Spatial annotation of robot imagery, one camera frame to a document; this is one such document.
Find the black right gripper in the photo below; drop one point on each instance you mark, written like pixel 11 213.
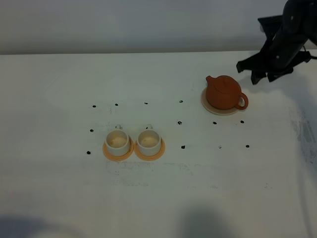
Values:
pixel 281 51

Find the brown clay teapot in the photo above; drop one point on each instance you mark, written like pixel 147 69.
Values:
pixel 224 93

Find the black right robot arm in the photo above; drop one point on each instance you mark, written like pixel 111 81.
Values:
pixel 307 11

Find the cream round teapot coaster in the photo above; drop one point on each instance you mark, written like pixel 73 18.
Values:
pixel 213 110

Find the right orange round coaster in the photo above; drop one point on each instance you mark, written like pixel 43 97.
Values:
pixel 149 158

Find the orange round coaster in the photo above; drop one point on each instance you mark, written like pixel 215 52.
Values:
pixel 149 158
pixel 111 157

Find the right white teacup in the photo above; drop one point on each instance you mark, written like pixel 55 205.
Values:
pixel 149 141

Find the white teacup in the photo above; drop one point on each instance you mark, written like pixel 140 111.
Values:
pixel 149 141
pixel 117 142

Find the left white teacup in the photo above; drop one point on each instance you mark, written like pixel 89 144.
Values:
pixel 117 142

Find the left orange round coaster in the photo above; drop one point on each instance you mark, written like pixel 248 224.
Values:
pixel 111 157

